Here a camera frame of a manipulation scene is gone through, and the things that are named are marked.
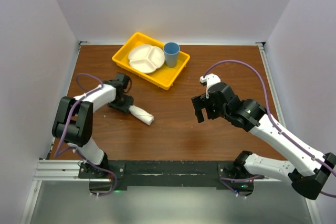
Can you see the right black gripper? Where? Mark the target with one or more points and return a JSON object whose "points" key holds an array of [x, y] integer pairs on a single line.
{"points": [[200, 102]]}

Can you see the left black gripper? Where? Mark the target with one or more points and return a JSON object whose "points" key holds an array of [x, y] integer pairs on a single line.
{"points": [[128, 102]]}

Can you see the white cloth napkin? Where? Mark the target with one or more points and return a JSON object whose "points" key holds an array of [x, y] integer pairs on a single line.
{"points": [[141, 114]]}

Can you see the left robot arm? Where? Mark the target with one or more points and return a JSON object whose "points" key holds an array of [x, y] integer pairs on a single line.
{"points": [[73, 122]]}

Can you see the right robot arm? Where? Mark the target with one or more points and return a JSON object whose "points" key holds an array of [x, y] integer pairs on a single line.
{"points": [[305, 168]]}

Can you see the yellow plastic tray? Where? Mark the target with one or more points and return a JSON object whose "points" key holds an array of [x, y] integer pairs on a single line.
{"points": [[165, 76]]}

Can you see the white divided plate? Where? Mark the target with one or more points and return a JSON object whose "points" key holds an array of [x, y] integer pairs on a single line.
{"points": [[146, 58]]}

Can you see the blue plastic cup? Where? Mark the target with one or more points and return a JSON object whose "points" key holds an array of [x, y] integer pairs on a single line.
{"points": [[171, 52]]}

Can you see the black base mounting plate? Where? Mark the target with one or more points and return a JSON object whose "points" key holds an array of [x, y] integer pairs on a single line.
{"points": [[218, 174]]}

